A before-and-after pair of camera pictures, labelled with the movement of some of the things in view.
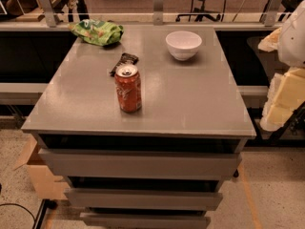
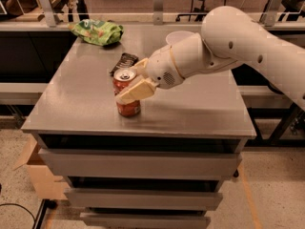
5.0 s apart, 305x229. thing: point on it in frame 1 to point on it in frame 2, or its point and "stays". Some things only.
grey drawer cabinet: x=161 y=167 stays
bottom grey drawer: x=147 y=219 stays
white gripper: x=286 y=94 to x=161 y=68
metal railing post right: x=269 y=14 stays
